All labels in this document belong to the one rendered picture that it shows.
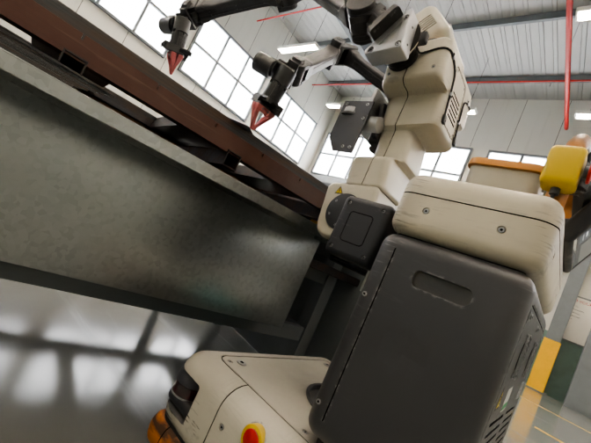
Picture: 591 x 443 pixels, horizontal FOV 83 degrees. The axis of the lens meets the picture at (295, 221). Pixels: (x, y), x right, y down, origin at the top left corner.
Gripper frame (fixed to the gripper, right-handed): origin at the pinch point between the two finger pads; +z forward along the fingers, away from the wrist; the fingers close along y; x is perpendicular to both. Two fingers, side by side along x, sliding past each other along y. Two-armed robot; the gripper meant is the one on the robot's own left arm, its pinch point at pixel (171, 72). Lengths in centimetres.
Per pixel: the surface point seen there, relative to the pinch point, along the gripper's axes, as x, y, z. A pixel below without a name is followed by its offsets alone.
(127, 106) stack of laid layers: -26.2, 7.7, 14.9
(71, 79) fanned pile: 56, 30, 21
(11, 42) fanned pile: 56, 40, 18
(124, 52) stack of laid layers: 38.3, 20.6, 8.4
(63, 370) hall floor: 36, 18, 97
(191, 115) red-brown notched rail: 42.5, 2.3, 18.1
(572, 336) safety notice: -34, -921, 176
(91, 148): 48, 24, 34
